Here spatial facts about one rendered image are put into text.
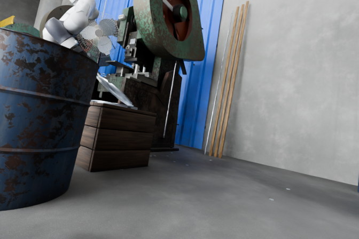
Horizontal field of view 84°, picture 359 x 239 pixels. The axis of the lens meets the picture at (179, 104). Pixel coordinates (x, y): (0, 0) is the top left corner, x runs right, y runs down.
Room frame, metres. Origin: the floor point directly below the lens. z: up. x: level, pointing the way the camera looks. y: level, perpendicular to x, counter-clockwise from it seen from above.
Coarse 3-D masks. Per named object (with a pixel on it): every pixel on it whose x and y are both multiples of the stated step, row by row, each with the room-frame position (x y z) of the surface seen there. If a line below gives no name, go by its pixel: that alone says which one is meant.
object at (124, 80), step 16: (128, 80) 1.65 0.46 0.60; (176, 80) 2.20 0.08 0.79; (128, 96) 1.69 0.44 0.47; (144, 96) 1.85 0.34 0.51; (160, 96) 2.03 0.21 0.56; (176, 96) 2.27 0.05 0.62; (160, 112) 2.08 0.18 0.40; (176, 112) 2.31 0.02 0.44; (160, 128) 2.11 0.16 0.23; (160, 144) 2.14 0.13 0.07
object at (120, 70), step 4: (112, 64) 1.85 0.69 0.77; (116, 64) 1.82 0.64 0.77; (120, 64) 1.80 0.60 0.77; (116, 68) 1.90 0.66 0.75; (120, 68) 1.87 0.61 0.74; (124, 68) 1.87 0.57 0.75; (128, 68) 1.90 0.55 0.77; (132, 68) 1.92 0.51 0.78; (116, 72) 1.89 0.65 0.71; (120, 72) 1.86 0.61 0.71; (124, 72) 1.87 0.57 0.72; (116, 76) 1.89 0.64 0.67; (120, 76) 1.86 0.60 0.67
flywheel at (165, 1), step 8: (168, 0) 1.73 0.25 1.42; (176, 0) 1.82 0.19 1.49; (184, 0) 1.93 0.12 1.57; (168, 8) 1.74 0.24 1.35; (176, 8) 1.69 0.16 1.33; (184, 8) 1.72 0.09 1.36; (168, 16) 1.75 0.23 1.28; (176, 16) 1.72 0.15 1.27; (184, 16) 1.74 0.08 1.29; (168, 24) 1.77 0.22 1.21; (176, 24) 1.87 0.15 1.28; (184, 24) 1.98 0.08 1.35; (176, 32) 1.92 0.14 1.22; (184, 32) 2.00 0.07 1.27; (184, 40) 2.01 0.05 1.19
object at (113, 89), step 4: (100, 76) 1.17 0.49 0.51; (104, 80) 1.16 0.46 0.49; (104, 84) 1.29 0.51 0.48; (108, 84) 1.18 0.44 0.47; (112, 84) 1.14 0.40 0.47; (108, 88) 1.30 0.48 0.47; (112, 88) 1.21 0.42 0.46; (116, 88) 1.14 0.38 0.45; (112, 92) 1.35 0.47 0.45; (116, 92) 1.28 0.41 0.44; (120, 92) 1.16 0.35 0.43; (116, 96) 1.36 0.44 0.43; (120, 96) 1.30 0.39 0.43; (124, 96) 1.17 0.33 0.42; (124, 100) 1.29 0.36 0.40; (128, 100) 1.21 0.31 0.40; (128, 104) 1.32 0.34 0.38
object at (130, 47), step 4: (132, 32) 1.97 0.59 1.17; (136, 32) 1.94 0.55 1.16; (132, 36) 1.96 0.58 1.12; (128, 40) 1.99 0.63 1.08; (132, 40) 1.95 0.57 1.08; (128, 44) 1.99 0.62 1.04; (132, 44) 1.95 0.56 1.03; (128, 48) 1.96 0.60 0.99; (132, 48) 1.94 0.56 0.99; (136, 48) 1.92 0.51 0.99; (124, 52) 1.94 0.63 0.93; (128, 52) 1.93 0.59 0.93; (132, 52) 1.92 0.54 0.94; (136, 52) 1.92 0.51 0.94; (140, 52) 1.96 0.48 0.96; (144, 52) 2.01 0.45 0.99; (124, 56) 1.95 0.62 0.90; (128, 56) 1.93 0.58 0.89; (132, 56) 1.92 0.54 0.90; (136, 56) 1.93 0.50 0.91; (140, 56) 1.97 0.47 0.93
